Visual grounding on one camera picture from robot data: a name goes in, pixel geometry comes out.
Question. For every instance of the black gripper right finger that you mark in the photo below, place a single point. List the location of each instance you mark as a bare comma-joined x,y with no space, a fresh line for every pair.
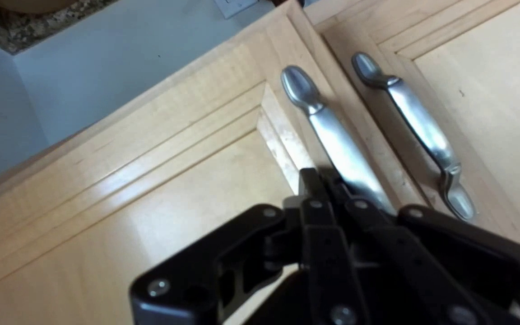
464,264

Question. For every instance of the light wooden cabinet door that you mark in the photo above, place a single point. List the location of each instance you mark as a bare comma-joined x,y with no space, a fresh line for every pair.
152,181
487,91

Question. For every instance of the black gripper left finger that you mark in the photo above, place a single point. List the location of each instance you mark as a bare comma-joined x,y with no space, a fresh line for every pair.
188,300

